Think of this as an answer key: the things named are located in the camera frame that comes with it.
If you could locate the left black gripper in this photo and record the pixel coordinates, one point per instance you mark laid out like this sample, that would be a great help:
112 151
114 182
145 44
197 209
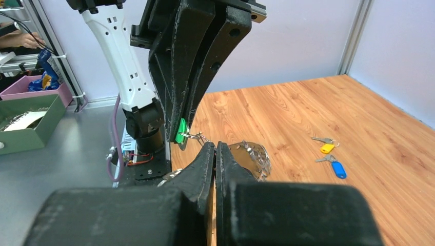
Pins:
193 39

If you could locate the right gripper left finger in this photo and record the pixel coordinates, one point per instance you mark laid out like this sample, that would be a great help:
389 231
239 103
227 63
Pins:
179 212

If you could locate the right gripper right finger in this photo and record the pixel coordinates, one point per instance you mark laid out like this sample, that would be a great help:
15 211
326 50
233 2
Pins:
250 212

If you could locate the green tag key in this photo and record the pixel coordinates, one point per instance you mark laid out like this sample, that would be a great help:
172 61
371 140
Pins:
182 134

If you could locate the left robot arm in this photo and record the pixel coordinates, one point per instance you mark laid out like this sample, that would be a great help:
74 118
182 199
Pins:
142 104

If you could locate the person's hand in background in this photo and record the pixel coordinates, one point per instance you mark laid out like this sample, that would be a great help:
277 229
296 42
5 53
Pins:
30 40

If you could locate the blue tag key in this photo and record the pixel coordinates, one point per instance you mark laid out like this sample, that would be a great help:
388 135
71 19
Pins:
336 166

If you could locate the yellow tag key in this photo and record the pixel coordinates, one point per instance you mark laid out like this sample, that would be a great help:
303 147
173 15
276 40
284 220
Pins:
329 144

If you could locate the green box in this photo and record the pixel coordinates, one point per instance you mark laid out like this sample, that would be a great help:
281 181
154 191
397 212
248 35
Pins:
28 123

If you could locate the pink box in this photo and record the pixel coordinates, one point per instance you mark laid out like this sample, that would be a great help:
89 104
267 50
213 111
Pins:
19 90

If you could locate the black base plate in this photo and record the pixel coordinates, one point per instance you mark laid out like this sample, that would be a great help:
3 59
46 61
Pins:
143 169

